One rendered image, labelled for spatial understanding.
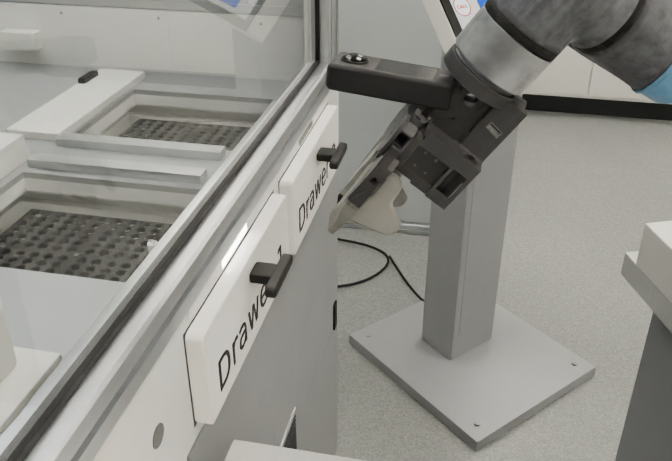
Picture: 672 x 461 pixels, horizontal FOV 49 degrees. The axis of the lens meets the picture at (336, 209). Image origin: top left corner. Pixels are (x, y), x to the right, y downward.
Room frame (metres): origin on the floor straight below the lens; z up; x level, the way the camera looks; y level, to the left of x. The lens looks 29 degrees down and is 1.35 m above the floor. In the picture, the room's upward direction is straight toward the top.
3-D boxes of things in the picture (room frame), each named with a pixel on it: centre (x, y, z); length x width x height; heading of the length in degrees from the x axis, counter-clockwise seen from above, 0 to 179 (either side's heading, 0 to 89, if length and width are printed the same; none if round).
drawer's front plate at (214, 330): (0.66, 0.10, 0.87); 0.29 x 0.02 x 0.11; 168
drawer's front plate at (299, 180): (0.97, 0.03, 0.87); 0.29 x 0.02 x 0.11; 168
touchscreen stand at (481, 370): (1.59, -0.37, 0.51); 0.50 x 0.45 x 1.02; 36
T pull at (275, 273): (0.66, 0.07, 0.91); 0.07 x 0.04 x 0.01; 168
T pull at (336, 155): (0.97, 0.01, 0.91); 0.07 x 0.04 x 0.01; 168
